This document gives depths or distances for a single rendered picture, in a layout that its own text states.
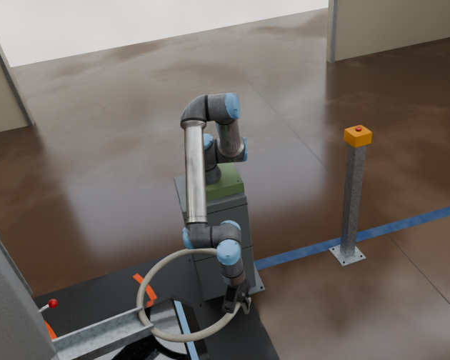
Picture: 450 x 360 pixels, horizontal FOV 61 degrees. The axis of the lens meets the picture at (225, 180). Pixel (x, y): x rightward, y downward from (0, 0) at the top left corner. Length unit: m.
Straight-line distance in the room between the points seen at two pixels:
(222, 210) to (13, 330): 1.38
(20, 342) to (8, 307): 0.15
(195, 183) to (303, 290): 1.55
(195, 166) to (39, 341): 0.83
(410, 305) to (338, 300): 0.46
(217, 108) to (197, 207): 0.44
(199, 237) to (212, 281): 1.21
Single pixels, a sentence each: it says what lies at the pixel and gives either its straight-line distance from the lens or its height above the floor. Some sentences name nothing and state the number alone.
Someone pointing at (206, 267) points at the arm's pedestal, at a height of 0.34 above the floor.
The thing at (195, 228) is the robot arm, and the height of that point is 1.24.
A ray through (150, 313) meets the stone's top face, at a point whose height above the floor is 0.84.
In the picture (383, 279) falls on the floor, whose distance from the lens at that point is 3.05.
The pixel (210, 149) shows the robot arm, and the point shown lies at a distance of 2.24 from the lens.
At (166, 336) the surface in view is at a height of 0.92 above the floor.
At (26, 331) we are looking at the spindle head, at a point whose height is 1.31.
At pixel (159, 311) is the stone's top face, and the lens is 1.85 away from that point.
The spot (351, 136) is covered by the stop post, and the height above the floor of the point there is 1.06.
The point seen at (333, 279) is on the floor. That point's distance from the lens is 2.99.
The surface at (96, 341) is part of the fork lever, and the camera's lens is 1.71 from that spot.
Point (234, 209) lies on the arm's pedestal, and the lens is 2.37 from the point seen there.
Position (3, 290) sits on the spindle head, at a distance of 1.26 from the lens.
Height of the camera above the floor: 2.28
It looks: 35 degrees down
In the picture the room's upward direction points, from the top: 8 degrees counter-clockwise
